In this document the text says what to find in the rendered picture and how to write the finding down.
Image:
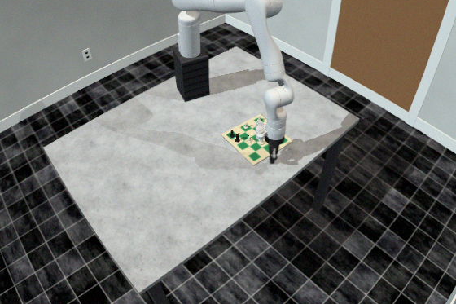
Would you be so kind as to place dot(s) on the green and cream chessboard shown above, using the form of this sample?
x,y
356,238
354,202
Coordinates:
x,y
253,152

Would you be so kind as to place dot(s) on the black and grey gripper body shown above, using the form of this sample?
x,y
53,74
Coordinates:
x,y
274,143

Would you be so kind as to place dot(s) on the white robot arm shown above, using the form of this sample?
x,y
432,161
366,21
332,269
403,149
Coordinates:
x,y
272,59

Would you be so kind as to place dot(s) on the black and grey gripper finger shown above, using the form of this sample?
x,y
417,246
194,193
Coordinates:
x,y
273,154

